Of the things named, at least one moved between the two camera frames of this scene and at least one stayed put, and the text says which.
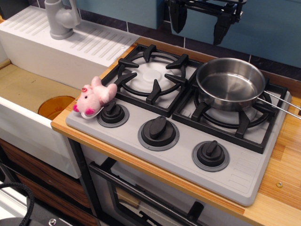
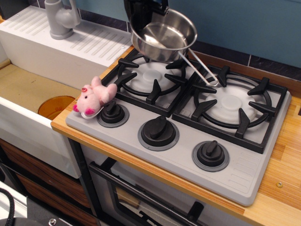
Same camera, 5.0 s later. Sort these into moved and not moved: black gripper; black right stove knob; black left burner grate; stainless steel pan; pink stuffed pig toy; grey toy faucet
Moved: stainless steel pan; black gripper
Not moved: pink stuffed pig toy; black right stove knob; black left burner grate; grey toy faucet
